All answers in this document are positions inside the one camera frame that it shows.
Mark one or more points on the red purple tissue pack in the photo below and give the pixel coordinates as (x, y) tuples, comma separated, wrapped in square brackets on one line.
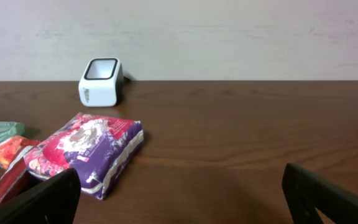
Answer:
[(97, 147)]

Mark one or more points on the small orange snack packet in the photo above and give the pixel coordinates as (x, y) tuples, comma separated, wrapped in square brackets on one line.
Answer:
[(8, 149)]

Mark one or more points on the white barcode scanner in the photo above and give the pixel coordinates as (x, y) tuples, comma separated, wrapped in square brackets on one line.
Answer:
[(102, 82)]

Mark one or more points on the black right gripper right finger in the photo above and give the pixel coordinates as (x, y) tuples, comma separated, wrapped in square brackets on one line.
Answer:
[(307, 193)]

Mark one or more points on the long orange red snack bag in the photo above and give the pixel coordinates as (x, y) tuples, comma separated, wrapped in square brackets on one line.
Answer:
[(16, 179)]

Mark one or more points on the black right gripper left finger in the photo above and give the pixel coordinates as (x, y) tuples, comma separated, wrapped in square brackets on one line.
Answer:
[(52, 201)]

